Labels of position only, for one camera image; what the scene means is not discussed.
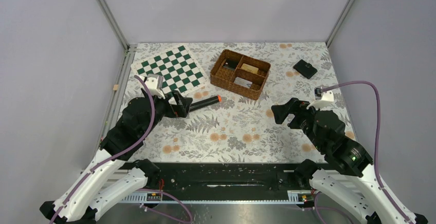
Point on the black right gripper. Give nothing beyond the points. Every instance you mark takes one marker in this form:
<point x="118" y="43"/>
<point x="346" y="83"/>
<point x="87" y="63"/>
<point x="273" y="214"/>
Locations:
<point x="296" y="107"/>

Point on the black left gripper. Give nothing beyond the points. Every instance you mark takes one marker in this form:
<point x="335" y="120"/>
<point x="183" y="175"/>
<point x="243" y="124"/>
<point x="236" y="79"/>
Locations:
<point x="180" y="109"/>

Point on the black leather card holder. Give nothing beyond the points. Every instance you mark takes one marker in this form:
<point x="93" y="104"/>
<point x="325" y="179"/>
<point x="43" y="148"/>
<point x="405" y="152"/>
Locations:
<point x="306" y="69"/>

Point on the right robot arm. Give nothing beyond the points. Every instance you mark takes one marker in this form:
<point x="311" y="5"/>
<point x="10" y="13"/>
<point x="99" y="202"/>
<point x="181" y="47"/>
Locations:
<point x="349" y="158"/>

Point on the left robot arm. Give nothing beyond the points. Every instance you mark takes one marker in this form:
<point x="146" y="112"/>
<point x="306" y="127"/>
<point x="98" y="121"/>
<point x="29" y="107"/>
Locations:
<point x="87" y="200"/>

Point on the white card in basket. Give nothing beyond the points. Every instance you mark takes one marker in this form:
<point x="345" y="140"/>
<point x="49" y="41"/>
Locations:
<point x="243" y="82"/>

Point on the tan card in basket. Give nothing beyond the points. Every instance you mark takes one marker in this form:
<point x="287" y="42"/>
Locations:
<point x="250" y="68"/>

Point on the black flashlight orange tip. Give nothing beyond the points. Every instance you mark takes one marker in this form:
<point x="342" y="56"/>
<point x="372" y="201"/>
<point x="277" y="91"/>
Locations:
<point x="205" y="103"/>

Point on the green white chessboard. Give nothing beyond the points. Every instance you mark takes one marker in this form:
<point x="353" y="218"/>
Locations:
<point x="179" y="68"/>

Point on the floral table mat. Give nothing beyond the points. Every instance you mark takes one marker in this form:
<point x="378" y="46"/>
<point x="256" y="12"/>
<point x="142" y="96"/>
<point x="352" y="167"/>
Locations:
<point x="239" y="129"/>

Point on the brown wicker divided basket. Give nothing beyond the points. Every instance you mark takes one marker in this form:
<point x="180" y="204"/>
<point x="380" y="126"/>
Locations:
<point x="224" y="78"/>

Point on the black item in basket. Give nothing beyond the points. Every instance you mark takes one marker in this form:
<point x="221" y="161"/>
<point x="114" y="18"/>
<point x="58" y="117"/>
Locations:
<point x="230" y="64"/>

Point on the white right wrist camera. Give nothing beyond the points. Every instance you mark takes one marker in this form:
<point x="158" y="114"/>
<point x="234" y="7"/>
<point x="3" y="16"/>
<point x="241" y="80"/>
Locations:
<point x="322" y="99"/>

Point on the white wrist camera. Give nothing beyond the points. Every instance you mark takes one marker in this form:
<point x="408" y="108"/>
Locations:
<point x="322" y="99"/>
<point x="154" y="84"/>

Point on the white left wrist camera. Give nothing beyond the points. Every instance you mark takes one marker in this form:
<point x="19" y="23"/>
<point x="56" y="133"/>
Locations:
<point x="154" y="84"/>

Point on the aluminium slotted rail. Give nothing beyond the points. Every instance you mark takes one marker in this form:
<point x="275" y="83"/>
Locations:
<point x="222" y="196"/>

